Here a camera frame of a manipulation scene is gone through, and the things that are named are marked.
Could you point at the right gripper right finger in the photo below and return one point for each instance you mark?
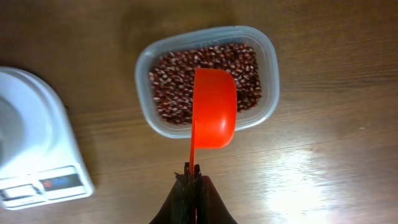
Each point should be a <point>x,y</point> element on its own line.
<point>210,208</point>

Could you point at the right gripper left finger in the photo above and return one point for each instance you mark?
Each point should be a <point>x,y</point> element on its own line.
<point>179,206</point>

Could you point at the orange measuring scoop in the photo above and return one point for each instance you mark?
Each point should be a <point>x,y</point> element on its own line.
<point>214,111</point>

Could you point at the white digital kitchen scale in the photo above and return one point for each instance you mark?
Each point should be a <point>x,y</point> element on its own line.
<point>41,162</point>

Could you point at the red beans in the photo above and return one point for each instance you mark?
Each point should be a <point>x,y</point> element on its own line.
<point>172,78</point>

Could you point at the clear plastic container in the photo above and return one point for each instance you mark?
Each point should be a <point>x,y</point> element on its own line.
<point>267,64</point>

